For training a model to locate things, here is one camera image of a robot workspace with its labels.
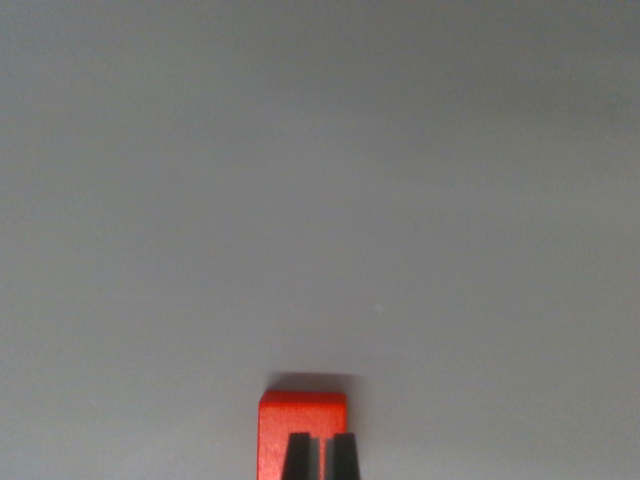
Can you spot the white plastic tray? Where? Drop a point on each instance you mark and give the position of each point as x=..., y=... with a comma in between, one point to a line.
x=320, y=175

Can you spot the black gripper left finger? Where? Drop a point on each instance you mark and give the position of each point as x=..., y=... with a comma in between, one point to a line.
x=299, y=460

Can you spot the red cube block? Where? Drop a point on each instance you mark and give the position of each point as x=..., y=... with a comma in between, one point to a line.
x=300, y=412

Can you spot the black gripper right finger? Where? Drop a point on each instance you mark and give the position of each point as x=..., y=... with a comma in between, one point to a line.
x=345, y=460

